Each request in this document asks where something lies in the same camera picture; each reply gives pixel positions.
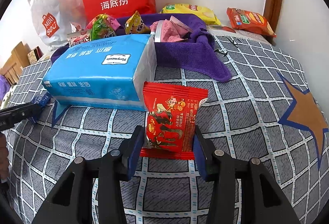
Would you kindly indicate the orange chips bag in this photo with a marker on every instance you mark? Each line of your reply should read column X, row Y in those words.
column 249, row 21

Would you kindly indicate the small blue candy packet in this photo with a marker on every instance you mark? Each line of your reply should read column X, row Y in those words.
column 40, row 101

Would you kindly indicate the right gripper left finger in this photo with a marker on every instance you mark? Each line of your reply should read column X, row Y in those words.
column 70, row 200

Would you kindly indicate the white plastic Miniso bag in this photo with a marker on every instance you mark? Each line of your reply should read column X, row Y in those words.
column 54, row 19

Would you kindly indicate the purple towel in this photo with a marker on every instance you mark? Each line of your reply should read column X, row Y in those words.
column 190, row 51

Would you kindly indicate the blue tissue pack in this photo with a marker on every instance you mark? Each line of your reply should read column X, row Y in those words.
column 106, row 73

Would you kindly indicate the white strawberry snack packet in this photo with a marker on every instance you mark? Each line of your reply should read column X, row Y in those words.
column 75, row 38

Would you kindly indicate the red snack packet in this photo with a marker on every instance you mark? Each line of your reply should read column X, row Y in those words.
column 171, row 120

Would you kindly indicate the yellow chips bag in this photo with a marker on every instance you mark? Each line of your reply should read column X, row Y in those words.
column 204, row 13

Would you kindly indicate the brown framed picture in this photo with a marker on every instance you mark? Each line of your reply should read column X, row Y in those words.
column 34, row 55

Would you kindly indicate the left human hand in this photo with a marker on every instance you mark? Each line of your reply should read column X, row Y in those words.
column 4, row 163

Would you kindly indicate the pink triangular snack packet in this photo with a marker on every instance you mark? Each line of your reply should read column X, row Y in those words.
column 172, row 30

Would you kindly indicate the green snack packet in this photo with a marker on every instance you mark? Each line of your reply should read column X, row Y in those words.
column 100, row 33

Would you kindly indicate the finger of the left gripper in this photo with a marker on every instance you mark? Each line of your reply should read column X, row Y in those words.
column 15, row 114

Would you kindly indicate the yellow crispy snack packet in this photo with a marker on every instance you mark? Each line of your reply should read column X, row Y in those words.
column 135, row 25

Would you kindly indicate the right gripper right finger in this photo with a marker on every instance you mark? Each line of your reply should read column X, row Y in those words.
column 263, row 201

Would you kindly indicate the wooden chair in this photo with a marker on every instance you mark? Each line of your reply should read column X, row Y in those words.
column 18, row 60

